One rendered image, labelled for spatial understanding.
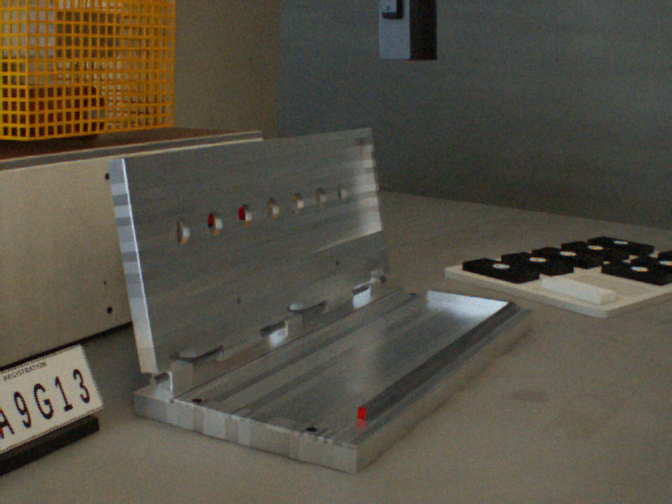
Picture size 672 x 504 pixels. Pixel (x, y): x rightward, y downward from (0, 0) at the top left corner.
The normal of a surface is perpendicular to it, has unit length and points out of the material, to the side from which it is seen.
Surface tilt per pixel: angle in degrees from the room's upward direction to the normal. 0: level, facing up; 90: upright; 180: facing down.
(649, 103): 90
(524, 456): 0
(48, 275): 90
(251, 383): 0
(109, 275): 90
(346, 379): 0
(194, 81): 90
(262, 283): 79
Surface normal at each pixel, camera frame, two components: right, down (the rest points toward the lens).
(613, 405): 0.04, -0.98
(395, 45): -0.42, 0.18
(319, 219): 0.87, -0.06
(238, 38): 0.81, 0.15
